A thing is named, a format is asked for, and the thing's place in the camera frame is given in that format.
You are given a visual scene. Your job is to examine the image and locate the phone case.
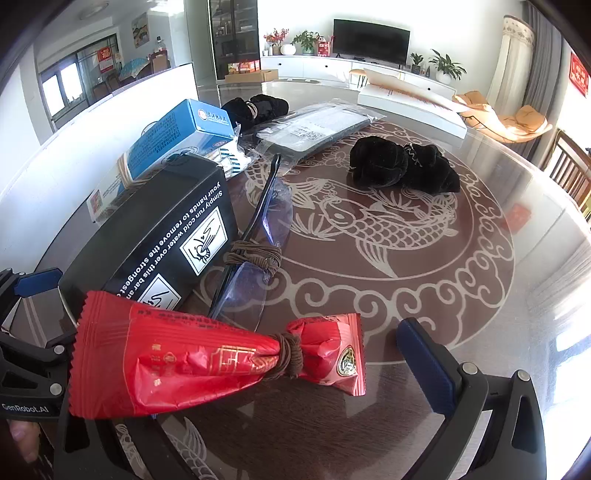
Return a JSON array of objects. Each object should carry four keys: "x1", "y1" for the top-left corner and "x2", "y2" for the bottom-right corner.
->
[{"x1": 240, "y1": 102, "x2": 386, "y2": 176}]

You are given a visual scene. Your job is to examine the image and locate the clear eyeglasses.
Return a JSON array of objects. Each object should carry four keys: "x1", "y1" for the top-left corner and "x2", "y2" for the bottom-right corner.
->
[{"x1": 208, "y1": 154, "x2": 295, "y2": 330}]

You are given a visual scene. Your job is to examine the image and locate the black cardboard box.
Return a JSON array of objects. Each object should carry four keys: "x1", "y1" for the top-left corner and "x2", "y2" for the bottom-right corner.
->
[{"x1": 59, "y1": 154, "x2": 240, "y2": 333}]

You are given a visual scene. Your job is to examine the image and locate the brown hair tie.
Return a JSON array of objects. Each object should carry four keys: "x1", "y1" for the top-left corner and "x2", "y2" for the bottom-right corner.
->
[
  {"x1": 225, "y1": 241, "x2": 283, "y2": 278},
  {"x1": 272, "y1": 332, "x2": 305, "y2": 380}
]

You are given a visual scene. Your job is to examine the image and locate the cotton swab packet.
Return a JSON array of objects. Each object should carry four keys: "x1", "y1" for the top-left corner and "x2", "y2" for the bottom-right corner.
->
[{"x1": 203, "y1": 138, "x2": 259, "y2": 178}]

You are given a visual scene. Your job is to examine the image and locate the flat brown cardboard box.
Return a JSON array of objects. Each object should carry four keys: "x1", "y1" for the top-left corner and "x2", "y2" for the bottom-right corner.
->
[{"x1": 225, "y1": 69, "x2": 279, "y2": 84}]

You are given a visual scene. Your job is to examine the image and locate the beige curtain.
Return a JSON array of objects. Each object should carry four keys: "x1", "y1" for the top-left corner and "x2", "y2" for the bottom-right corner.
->
[{"x1": 485, "y1": 15, "x2": 536, "y2": 116}]

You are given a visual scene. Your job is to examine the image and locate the black television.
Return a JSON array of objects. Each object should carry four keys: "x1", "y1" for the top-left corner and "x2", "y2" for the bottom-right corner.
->
[{"x1": 333, "y1": 19, "x2": 411, "y2": 65}]

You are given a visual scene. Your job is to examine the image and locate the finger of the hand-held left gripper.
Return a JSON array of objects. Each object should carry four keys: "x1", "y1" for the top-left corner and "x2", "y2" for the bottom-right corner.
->
[
  {"x1": 0, "y1": 268, "x2": 64, "y2": 331},
  {"x1": 0, "y1": 329, "x2": 78, "y2": 403}
]

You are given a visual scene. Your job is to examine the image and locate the red wall decoration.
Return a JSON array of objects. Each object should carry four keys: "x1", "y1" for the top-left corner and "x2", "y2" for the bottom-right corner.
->
[{"x1": 569, "y1": 52, "x2": 591, "y2": 97}]

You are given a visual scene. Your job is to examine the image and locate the black scrunchie with silver chain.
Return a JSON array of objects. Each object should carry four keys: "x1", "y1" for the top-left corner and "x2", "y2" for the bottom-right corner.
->
[{"x1": 348, "y1": 135, "x2": 462, "y2": 193}]

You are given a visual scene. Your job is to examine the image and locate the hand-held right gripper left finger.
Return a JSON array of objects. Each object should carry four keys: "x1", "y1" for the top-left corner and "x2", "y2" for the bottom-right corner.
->
[{"x1": 53, "y1": 413, "x2": 201, "y2": 480}]

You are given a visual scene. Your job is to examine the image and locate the bushy plant in white pot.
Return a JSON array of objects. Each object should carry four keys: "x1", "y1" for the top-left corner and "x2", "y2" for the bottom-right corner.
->
[{"x1": 428, "y1": 50, "x2": 467, "y2": 85}]

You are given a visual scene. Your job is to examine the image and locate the person's left hand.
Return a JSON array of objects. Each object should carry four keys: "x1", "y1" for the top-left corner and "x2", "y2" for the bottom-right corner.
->
[{"x1": 7, "y1": 419, "x2": 42, "y2": 464}]

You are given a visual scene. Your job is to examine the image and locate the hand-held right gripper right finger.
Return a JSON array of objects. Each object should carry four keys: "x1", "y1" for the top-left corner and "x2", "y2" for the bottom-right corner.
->
[{"x1": 396, "y1": 318, "x2": 549, "y2": 480}]

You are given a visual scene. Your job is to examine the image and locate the orange lounge chair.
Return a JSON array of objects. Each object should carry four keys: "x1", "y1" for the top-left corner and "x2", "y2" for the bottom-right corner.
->
[{"x1": 452, "y1": 91, "x2": 553, "y2": 144}]

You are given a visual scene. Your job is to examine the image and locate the green potted plant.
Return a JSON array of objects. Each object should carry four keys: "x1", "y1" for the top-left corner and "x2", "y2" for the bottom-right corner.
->
[{"x1": 291, "y1": 30, "x2": 320, "y2": 56}]

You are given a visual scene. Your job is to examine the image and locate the brown wooden chair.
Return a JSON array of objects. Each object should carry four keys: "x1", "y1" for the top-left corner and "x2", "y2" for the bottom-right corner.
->
[{"x1": 542, "y1": 129, "x2": 591, "y2": 208}]

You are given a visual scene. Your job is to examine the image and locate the glass window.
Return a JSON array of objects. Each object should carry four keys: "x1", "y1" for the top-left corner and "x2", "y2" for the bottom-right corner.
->
[{"x1": 41, "y1": 62, "x2": 90, "y2": 116}]

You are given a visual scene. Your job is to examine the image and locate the red flower vase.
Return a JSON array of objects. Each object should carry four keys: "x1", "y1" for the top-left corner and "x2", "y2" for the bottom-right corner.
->
[{"x1": 264, "y1": 28, "x2": 289, "y2": 56}]

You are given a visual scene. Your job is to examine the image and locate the wall painting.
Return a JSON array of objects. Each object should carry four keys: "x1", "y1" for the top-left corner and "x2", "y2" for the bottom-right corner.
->
[{"x1": 131, "y1": 13, "x2": 149, "y2": 48}]

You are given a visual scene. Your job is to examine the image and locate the black glass display cabinet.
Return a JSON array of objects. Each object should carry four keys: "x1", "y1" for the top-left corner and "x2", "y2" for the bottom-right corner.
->
[{"x1": 208, "y1": 0, "x2": 260, "y2": 80}]

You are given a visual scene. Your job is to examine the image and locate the white television cabinet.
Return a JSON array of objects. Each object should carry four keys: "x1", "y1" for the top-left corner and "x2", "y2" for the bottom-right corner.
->
[{"x1": 260, "y1": 54, "x2": 462, "y2": 88}]

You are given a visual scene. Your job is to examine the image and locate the grey curtain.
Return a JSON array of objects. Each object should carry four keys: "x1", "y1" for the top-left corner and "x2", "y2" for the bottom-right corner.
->
[{"x1": 522, "y1": 4, "x2": 565, "y2": 162}]

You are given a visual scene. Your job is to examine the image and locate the plain black velvet scrunchie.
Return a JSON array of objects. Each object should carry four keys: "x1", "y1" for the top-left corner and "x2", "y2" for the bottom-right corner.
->
[{"x1": 221, "y1": 94, "x2": 291, "y2": 132}]

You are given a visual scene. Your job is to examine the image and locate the beige rubber band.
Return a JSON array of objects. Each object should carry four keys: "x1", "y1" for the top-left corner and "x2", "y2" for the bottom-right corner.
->
[{"x1": 116, "y1": 152, "x2": 145, "y2": 191}]

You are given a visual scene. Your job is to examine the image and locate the dining table with blue cloth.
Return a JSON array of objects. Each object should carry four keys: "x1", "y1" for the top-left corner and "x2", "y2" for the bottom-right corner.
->
[{"x1": 119, "y1": 56, "x2": 153, "y2": 81}]

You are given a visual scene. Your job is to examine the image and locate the white cardboard box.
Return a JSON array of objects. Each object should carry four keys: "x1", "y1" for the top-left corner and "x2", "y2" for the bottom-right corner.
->
[{"x1": 0, "y1": 62, "x2": 218, "y2": 232}]

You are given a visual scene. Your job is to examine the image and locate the white box lid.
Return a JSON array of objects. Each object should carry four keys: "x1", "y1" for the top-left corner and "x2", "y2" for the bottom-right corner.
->
[{"x1": 358, "y1": 68, "x2": 468, "y2": 139}]

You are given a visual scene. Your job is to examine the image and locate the blue medicine box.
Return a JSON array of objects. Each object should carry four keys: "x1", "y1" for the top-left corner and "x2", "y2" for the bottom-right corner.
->
[{"x1": 88, "y1": 98, "x2": 241, "y2": 224}]

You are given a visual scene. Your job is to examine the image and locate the red snack packet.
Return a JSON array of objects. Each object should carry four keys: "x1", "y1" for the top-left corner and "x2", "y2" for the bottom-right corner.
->
[{"x1": 68, "y1": 290, "x2": 368, "y2": 420}]

